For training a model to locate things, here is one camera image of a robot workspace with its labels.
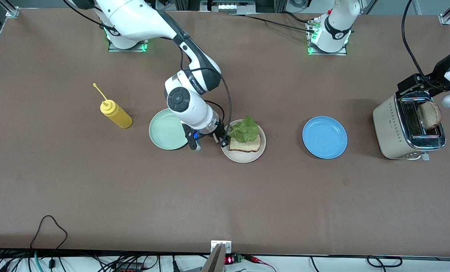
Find bread slice with brown crust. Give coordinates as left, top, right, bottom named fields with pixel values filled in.
left=417, top=101, right=442, bottom=131
left=229, top=132, right=262, bottom=153

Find green lettuce leaf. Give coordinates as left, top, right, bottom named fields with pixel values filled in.
left=227, top=116, right=260, bottom=144

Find beige plate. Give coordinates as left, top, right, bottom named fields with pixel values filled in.
left=220, top=119, right=266, bottom=164

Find mint green plate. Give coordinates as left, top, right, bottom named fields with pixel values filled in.
left=149, top=108, right=190, bottom=151

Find blue plate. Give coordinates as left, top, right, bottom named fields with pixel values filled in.
left=302, top=116, right=348, bottom=159

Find beige chrome toaster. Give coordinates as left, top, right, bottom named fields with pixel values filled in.
left=372, top=93, right=447, bottom=161

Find yellow squeeze bottle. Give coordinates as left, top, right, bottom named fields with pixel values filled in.
left=93, top=83, right=133, bottom=130

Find grey metal bar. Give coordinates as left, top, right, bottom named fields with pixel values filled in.
left=201, top=244, right=225, bottom=272

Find red clip leads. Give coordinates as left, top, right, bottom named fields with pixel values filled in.
left=244, top=255, right=278, bottom=272

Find grey equipment box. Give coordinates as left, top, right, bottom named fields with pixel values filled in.
left=200, top=0, right=256, bottom=14

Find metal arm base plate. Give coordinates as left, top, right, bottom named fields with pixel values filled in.
left=108, top=38, right=148, bottom=53
left=307, top=21, right=348, bottom=56

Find small metal bracket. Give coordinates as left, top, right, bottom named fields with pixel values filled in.
left=211, top=240, right=232, bottom=254

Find long black table cable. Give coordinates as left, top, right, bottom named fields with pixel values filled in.
left=229, top=12, right=318, bottom=34

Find short black table cable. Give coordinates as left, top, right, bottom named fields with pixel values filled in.
left=282, top=11, right=314, bottom=25

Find tangled black cables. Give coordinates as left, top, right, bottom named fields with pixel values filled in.
left=0, top=249, right=210, bottom=272

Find coiled black cable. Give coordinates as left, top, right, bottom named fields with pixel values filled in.
left=367, top=255, right=403, bottom=268

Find looped black cable with ferrite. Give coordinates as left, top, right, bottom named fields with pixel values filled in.
left=30, top=215, right=68, bottom=270

